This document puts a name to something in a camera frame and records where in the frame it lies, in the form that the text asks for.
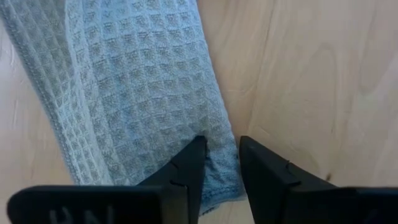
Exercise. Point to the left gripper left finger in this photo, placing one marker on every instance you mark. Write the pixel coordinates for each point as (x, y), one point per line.
(124, 205)

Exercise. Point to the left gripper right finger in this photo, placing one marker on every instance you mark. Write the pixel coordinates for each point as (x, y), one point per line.
(295, 202)

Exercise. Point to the grey waffle towel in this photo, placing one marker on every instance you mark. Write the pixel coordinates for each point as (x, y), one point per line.
(140, 77)

